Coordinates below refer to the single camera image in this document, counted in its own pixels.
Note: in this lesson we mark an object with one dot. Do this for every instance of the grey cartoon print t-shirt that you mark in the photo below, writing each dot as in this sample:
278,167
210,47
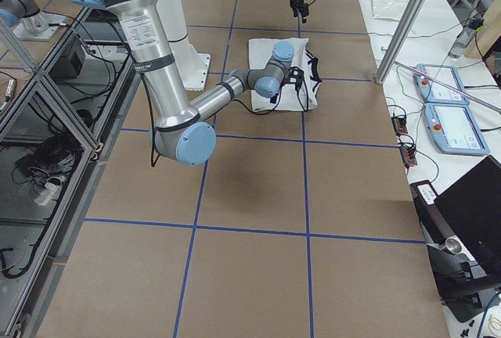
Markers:
293,52

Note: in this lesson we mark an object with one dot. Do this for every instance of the third background robot arm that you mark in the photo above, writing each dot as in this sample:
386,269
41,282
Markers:
28,21

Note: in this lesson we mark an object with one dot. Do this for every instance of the clear plastic bag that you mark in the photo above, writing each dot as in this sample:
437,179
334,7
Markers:
388,9

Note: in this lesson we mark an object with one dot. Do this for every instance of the small orange circuit board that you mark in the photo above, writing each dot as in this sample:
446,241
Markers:
399,125

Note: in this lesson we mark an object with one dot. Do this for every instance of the upper blue teach pendant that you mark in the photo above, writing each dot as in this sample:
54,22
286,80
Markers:
440,84

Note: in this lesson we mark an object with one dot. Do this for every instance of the blue teach pendant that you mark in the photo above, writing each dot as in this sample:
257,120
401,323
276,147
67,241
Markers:
440,84
454,130

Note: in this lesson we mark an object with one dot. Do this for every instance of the lower blue teach pendant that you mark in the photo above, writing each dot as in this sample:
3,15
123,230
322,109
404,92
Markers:
454,130

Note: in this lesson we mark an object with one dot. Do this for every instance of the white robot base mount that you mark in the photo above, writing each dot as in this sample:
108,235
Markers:
192,65

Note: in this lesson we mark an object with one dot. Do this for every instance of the aluminium frame post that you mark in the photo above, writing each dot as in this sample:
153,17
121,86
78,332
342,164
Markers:
398,39

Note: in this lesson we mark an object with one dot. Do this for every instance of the aluminium frame table structure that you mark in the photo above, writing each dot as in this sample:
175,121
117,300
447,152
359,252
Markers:
62,104

